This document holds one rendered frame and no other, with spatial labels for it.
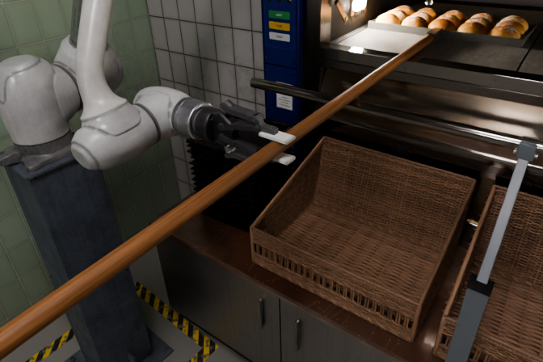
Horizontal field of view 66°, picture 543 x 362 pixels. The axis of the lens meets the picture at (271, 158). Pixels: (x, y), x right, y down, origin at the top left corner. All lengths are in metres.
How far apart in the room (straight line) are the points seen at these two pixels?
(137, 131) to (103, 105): 0.08
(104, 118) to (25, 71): 0.41
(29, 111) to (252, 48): 0.84
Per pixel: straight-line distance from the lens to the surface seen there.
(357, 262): 1.44
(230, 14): 1.73
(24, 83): 1.26
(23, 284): 2.12
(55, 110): 1.29
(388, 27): 1.75
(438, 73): 1.38
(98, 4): 0.97
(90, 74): 0.92
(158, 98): 0.98
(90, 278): 0.59
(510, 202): 0.97
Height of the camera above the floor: 1.59
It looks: 31 degrees down
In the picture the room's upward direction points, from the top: 2 degrees counter-clockwise
